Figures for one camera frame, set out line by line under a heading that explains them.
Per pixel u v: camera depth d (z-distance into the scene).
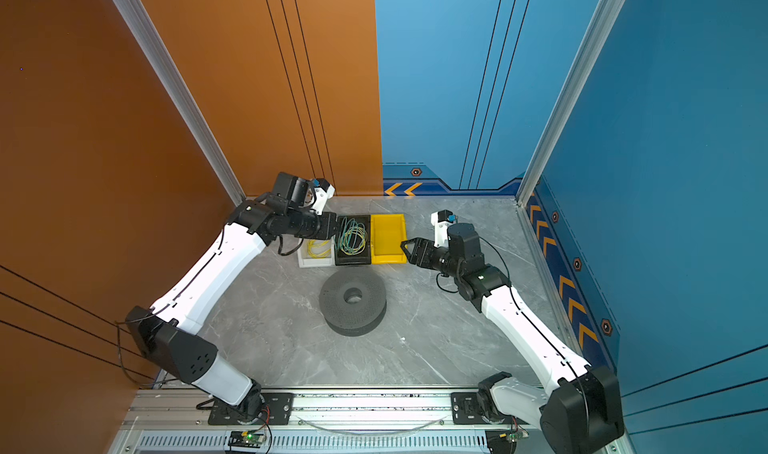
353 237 0.99
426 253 0.67
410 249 0.73
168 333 0.41
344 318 0.84
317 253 1.01
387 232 1.08
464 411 0.72
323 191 0.69
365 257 0.97
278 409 0.74
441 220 0.69
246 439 0.71
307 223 0.64
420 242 0.68
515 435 0.69
